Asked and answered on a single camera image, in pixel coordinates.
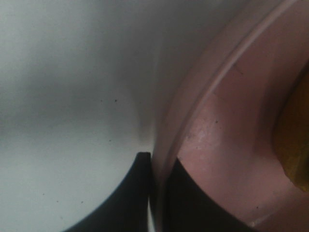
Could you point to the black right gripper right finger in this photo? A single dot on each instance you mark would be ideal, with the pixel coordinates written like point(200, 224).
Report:
point(189, 209)

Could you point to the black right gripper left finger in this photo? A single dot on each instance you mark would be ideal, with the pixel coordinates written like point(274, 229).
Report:
point(126, 209)

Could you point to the pink round plate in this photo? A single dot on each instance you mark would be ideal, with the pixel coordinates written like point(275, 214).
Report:
point(240, 61)

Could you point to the burger with lettuce and cheese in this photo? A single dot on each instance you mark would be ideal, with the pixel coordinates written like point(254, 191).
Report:
point(291, 135)

